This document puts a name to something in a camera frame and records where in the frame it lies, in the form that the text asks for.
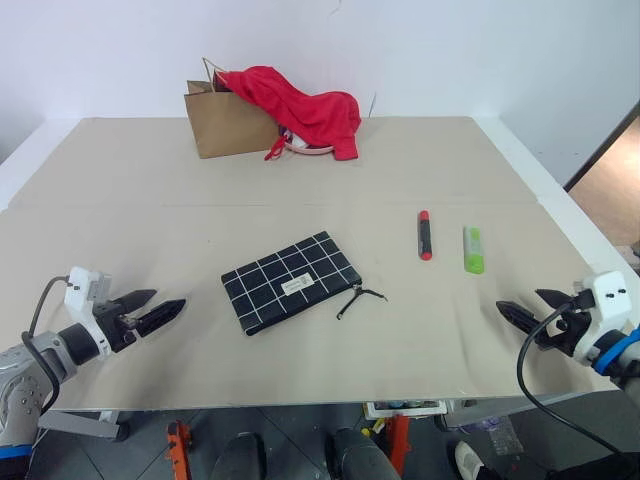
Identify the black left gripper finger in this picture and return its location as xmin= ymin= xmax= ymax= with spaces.
xmin=119 ymin=288 xmax=159 ymax=314
xmin=134 ymin=298 xmax=188 ymax=338

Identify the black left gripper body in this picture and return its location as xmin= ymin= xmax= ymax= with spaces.
xmin=94 ymin=298 xmax=144 ymax=354

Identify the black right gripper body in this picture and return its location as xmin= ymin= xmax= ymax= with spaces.
xmin=533 ymin=298 xmax=594 ymax=358

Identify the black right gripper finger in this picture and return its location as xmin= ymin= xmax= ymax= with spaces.
xmin=495 ymin=299 xmax=541 ymax=342
xmin=535 ymin=288 xmax=572 ymax=313

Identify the black grid-pattern pouch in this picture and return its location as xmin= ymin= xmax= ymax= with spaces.
xmin=220 ymin=230 xmax=389 ymax=337

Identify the beige cardboard table sheet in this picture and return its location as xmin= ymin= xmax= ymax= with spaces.
xmin=0 ymin=199 xmax=614 ymax=412
xmin=9 ymin=116 xmax=542 ymax=211

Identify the green highlighter pen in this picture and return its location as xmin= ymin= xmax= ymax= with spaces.
xmin=462 ymin=226 xmax=485 ymax=275

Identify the grey metal table foot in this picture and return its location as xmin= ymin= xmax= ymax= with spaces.
xmin=37 ymin=409 xmax=131 ymax=442

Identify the red and black marker pen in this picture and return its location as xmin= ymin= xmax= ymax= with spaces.
xmin=417 ymin=210 xmax=434 ymax=262

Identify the brown wooden door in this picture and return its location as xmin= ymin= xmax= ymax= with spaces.
xmin=563 ymin=102 xmax=640 ymax=247

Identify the orange metal clamp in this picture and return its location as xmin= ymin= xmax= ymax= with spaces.
xmin=166 ymin=421 xmax=194 ymax=480

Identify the white box under table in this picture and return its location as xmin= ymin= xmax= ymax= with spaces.
xmin=363 ymin=399 xmax=447 ymax=421

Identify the white shoe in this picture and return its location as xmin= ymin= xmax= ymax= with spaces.
xmin=453 ymin=440 xmax=487 ymax=480

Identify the dark rounded shape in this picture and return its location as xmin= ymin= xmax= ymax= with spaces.
xmin=324 ymin=428 xmax=402 ymax=480
xmin=212 ymin=432 xmax=265 ymax=480

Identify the orange metal stand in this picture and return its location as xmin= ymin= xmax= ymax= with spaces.
xmin=387 ymin=413 xmax=412 ymax=476

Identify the brown paper bag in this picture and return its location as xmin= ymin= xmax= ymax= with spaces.
xmin=183 ymin=57 xmax=289 ymax=160

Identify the pink plate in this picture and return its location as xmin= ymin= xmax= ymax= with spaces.
xmin=282 ymin=134 xmax=335 ymax=156

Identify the red garment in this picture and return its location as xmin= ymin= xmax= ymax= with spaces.
xmin=214 ymin=65 xmax=362 ymax=162

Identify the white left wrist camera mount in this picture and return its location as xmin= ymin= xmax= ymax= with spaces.
xmin=63 ymin=266 xmax=113 ymax=357

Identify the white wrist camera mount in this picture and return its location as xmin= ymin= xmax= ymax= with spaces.
xmin=572 ymin=271 xmax=634 ymax=366
xmin=63 ymin=266 xmax=113 ymax=357

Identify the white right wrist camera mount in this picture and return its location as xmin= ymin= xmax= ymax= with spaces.
xmin=572 ymin=271 xmax=634 ymax=366

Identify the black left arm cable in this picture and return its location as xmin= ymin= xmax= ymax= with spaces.
xmin=20 ymin=274 xmax=71 ymax=416

